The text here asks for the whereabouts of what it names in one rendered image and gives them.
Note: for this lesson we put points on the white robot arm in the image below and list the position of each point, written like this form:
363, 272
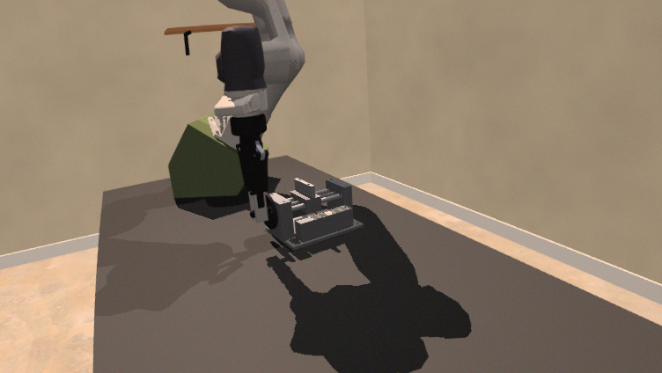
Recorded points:
246, 76

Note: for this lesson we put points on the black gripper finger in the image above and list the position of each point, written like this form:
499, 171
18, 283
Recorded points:
245, 172
259, 177

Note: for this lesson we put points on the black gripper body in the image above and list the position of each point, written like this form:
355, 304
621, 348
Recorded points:
251, 127

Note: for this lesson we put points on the grey bench vise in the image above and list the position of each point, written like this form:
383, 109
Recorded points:
313, 228

